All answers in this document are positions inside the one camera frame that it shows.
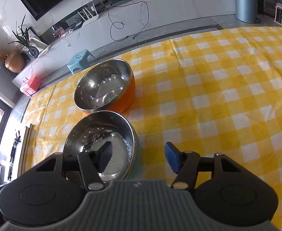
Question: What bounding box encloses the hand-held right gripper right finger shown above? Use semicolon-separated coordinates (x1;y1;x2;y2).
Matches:
165;142;242;190

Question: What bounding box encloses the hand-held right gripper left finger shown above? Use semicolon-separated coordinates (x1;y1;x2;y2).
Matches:
36;141;113;190

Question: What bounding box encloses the blue steel bowl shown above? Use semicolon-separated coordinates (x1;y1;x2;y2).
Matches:
63;111;139;181

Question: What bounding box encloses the orange steel bowl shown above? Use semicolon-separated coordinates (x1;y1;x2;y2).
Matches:
74;59;136;114

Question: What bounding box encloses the yellow checkered tablecloth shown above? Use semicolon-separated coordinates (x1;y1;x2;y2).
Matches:
22;25;282;231

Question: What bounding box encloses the light blue plastic stool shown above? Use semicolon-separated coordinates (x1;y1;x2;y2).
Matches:
67;49;97;75

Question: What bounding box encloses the pink storage box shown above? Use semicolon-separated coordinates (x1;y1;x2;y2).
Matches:
19;74;42;97

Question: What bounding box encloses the green plant in glass vase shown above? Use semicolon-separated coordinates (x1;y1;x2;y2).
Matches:
8;14;40;59

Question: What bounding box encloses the copper vase with dried flowers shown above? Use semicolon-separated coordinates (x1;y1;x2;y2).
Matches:
0;47;25;73

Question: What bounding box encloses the white tote bag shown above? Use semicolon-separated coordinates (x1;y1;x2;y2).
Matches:
29;26;51;53

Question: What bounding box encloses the white router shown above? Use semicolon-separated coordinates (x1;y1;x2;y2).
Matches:
77;3;100;27

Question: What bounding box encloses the white marble TV cabinet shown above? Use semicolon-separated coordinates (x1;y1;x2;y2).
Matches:
12;0;236;89

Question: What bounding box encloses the grey trash bin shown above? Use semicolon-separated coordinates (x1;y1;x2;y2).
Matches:
232;0;258;24

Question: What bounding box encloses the small pink heater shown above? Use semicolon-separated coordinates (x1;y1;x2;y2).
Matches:
274;3;282;26

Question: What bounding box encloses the black cable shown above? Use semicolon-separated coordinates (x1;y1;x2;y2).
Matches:
106;1;149;41

